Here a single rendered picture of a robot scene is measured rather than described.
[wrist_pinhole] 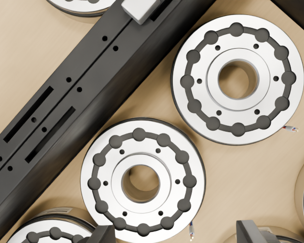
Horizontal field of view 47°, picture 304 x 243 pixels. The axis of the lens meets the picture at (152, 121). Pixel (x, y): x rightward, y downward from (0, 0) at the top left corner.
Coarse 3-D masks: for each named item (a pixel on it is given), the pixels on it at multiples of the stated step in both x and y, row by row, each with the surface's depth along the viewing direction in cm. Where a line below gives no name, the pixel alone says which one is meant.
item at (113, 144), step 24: (144, 120) 28; (96, 144) 28; (120, 144) 28; (144, 144) 28; (168, 144) 28; (96, 168) 28; (168, 168) 28; (192, 168) 27; (96, 192) 28; (192, 192) 27; (96, 216) 28; (120, 216) 28; (144, 216) 28; (168, 216) 28; (192, 216) 28; (144, 240) 28
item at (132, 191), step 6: (126, 174) 29; (126, 180) 29; (126, 186) 29; (132, 186) 31; (132, 192) 29; (138, 192) 30; (144, 192) 30; (150, 192) 30; (138, 198) 28; (144, 198) 28
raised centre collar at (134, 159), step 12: (132, 156) 27; (144, 156) 27; (156, 156) 28; (120, 168) 27; (156, 168) 27; (120, 180) 27; (168, 180) 27; (120, 192) 27; (156, 192) 28; (168, 192) 27; (120, 204) 28; (132, 204) 27; (144, 204) 27; (156, 204) 27
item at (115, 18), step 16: (112, 16) 21; (128, 16) 20; (96, 32) 21; (112, 32) 21; (80, 48) 21; (96, 48) 21; (64, 64) 21; (80, 64) 21; (48, 80) 21; (64, 80) 21; (32, 96) 21; (48, 96) 21; (64, 96) 21; (48, 112) 21; (32, 128) 21; (0, 144) 22; (16, 144) 21; (0, 160) 22
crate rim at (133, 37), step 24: (168, 0) 22; (144, 24) 20; (120, 48) 21; (96, 72) 21; (120, 72) 21; (72, 96) 21; (96, 96) 21; (48, 120) 21; (72, 120) 21; (24, 144) 21; (48, 144) 21; (24, 168) 21; (0, 192) 22
